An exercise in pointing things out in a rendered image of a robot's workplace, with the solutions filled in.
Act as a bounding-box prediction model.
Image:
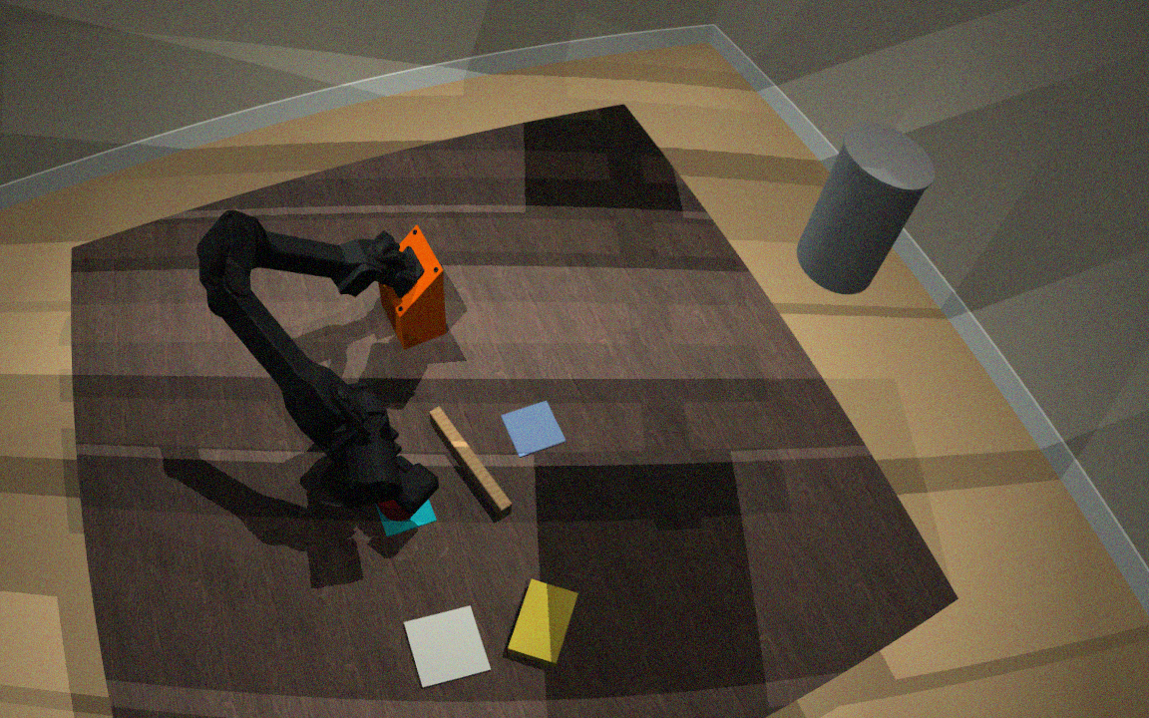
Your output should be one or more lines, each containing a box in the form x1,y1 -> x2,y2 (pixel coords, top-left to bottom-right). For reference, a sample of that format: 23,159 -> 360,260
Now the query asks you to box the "pale grey square pad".
404,605 -> 491,688

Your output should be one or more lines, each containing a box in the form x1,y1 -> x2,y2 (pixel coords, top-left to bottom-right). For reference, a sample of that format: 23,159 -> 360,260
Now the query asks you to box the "yellow rectangular block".
508,579 -> 578,667

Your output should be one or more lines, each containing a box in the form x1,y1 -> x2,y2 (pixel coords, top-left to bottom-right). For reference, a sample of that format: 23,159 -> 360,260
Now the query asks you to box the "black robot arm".
196,210 -> 425,509

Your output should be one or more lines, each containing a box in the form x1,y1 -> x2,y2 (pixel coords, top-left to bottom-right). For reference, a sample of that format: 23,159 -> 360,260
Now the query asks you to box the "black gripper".
330,424 -> 439,515

